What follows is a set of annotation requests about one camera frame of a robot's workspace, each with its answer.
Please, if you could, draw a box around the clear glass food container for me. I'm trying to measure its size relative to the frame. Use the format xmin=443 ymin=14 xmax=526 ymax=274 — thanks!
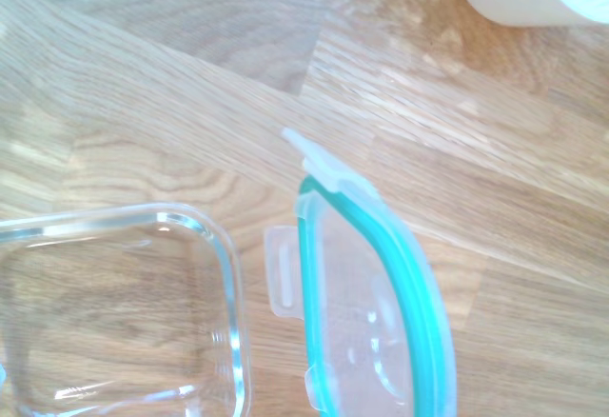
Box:
xmin=0 ymin=201 xmax=253 ymax=417

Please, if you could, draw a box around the clear lid with teal seal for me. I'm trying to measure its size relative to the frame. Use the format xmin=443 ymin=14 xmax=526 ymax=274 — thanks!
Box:
xmin=264 ymin=127 xmax=459 ymax=417

